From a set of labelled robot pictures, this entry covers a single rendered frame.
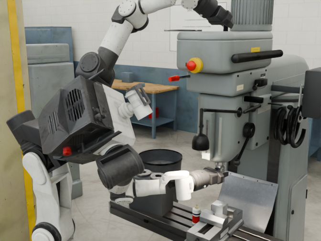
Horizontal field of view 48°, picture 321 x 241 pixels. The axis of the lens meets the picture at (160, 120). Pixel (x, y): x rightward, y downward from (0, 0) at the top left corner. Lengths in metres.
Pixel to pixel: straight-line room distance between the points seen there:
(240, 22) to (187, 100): 5.22
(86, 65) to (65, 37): 7.40
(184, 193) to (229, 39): 0.67
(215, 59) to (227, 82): 0.14
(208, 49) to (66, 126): 0.60
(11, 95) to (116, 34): 1.51
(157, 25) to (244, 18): 5.55
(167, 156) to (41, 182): 2.57
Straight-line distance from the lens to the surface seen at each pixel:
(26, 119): 1.61
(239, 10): 1.78
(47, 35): 8.79
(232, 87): 1.49
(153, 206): 1.98
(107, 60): 1.51
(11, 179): 3.03
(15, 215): 3.15
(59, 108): 1.36
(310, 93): 1.72
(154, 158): 4.02
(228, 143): 1.60
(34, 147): 1.59
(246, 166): 2.12
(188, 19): 6.83
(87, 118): 1.24
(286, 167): 2.06
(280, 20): 6.03
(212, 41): 1.41
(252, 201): 2.10
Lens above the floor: 1.89
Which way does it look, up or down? 14 degrees down
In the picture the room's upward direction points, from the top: straight up
